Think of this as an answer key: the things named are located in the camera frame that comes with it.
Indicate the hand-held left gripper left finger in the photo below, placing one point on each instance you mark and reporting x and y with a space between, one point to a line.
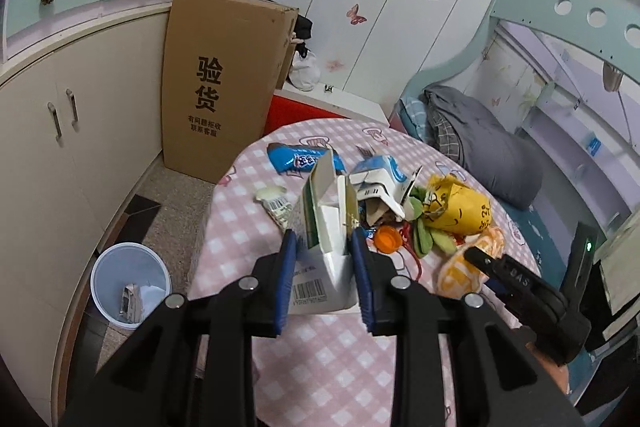
285 277

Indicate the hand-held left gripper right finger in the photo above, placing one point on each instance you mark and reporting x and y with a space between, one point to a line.
362 277

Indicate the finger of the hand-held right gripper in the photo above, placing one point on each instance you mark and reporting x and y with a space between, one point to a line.
482 259

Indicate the orange white wrapper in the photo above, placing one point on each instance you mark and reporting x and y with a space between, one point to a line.
457 274

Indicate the orange bottle cap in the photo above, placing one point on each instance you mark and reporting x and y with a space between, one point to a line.
387 239

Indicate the yellow plastic bag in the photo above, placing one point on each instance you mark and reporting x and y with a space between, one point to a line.
460 207

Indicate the white green milk carton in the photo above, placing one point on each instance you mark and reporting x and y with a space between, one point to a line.
320 227

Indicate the green wrapper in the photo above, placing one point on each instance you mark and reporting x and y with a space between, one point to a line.
425 237

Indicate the white barcode plastic wrapper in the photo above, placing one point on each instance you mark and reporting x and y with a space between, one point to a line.
275 202

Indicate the crushed blue white carton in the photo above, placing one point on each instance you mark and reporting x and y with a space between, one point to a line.
375 172

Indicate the blue snack wrapper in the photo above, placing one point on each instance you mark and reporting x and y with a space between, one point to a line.
290 158

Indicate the light blue trash bin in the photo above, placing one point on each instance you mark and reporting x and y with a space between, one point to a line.
107 277

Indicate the person's right hand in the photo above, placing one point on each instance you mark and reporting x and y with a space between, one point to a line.
552 374

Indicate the grey blanket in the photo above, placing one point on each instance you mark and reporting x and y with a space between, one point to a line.
495 157

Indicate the plaid cloth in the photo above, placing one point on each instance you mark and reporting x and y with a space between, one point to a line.
447 132

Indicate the small grey carton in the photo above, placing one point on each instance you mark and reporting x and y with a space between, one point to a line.
130 302

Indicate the blue can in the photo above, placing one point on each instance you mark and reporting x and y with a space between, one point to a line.
593 147

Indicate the purple bed shelf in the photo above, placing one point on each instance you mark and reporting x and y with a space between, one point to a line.
575 127

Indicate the red storage box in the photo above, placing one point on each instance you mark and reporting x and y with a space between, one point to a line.
300 112

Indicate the white plastic bag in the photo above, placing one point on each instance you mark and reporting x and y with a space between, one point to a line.
304 74

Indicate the pink butterfly sticker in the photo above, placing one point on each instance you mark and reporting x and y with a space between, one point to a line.
334 66

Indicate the brown hanging cloth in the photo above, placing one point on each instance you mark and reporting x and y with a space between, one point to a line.
612 77

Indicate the tall cardboard box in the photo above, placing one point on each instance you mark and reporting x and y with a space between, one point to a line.
215 57

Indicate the white wardrobe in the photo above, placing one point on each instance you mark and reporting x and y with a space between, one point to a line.
400 32

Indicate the cream low cabinet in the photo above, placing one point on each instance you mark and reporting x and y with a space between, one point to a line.
50 182

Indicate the red butterfly sticker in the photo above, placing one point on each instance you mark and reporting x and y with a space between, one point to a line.
356 15

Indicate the mint bunk bed frame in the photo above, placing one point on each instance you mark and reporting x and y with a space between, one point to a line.
530 2

